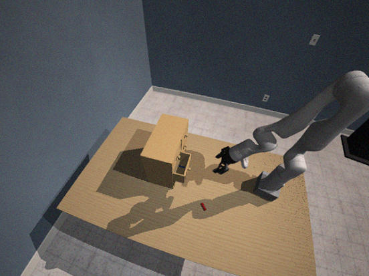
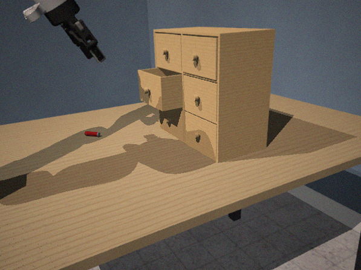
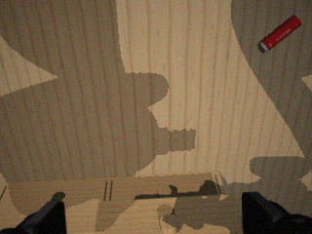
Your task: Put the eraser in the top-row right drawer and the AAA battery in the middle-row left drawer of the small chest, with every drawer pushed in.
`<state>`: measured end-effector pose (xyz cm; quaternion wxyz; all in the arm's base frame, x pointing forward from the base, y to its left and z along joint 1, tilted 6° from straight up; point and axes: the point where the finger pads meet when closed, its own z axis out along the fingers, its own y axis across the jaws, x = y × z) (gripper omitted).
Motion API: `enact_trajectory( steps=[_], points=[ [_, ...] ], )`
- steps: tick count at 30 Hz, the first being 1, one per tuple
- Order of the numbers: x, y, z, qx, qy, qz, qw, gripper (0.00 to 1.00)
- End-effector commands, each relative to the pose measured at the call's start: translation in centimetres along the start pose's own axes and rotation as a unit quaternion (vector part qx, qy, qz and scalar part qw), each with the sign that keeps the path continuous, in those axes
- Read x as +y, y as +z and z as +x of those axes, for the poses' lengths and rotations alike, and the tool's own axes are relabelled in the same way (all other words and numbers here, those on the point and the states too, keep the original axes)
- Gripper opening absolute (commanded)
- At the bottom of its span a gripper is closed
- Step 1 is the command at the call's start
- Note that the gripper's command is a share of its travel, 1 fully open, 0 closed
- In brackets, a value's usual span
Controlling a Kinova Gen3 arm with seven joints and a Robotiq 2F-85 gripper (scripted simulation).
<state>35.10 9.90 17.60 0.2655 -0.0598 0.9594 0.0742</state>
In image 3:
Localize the red battery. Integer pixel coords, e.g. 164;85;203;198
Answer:
259;15;301;52

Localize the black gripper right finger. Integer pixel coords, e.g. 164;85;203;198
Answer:
242;191;312;234

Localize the small wooden chest of drawers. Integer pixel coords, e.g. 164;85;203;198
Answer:
0;171;225;201

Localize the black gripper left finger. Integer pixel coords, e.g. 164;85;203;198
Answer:
0;201;67;234

